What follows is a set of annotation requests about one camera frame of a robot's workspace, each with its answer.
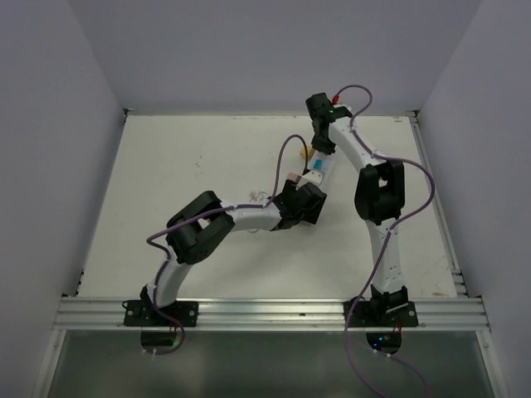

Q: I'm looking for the white power strip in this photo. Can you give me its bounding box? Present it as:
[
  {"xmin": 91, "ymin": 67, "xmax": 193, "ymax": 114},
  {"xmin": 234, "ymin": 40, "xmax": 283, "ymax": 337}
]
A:
[{"xmin": 303, "ymin": 148, "xmax": 336, "ymax": 192}]

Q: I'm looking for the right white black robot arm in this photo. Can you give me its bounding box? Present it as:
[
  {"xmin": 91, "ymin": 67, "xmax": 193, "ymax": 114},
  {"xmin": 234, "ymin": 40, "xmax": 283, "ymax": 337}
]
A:
[{"xmin": 305, "ymin": 93, "xmax": 409, "ymax": 327}]

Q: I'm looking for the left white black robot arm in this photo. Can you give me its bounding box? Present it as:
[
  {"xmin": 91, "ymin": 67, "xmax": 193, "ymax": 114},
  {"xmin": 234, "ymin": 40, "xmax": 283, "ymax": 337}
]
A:
[{"xmin": 140, "ymin": 180, "xmax": 327, "ymax": 326}]

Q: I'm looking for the yellow plug block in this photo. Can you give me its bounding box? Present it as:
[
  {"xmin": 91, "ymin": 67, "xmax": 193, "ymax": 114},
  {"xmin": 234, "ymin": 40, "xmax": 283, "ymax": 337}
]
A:
[{"xmin": 300, "ymin": 148, "xmax": 311, "ymax": 159}]

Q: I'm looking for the blue plug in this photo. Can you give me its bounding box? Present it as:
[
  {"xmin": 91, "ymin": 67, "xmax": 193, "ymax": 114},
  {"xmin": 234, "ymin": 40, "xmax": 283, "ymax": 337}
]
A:
[{"xmin": 313, "ymin": 158, "xmax": 326, "ymax": 172}]

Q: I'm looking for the brown plug block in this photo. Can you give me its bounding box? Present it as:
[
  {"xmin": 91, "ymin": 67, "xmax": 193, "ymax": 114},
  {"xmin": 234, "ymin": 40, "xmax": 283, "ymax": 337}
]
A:
[{"xmin": 286, "ymin": 172, "xmax": 301, "ymax": 183}]

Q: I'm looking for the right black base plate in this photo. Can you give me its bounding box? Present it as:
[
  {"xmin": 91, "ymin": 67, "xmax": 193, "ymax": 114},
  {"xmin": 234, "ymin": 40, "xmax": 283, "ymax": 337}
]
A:
[{"xmin": 348, "ymin": 300, "xmax": 419, "ymax": 328}]

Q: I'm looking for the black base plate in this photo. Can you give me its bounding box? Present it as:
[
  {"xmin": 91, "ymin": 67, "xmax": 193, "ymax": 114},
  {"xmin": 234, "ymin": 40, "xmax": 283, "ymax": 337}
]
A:
[
  {"xmin": 348, "ymin": 300, "xmax": 419, "ymax": 328},
  {"xmin": 122, "ymin": 299, "xmax": 199, "ymax": 328}
]

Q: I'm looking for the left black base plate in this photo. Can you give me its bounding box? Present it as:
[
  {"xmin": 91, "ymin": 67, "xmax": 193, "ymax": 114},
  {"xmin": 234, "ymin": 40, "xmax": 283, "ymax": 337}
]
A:
[{"xmin": 122, "ymin": 299, "xmax": 199, "ymax": 328}]

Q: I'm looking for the aluminium front rail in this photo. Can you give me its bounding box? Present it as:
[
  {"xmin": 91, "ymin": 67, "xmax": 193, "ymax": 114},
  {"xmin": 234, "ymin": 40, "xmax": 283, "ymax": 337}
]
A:
[{"xmin": 52, "ymin": 298, "xmax": 490, "ymax": 332}]

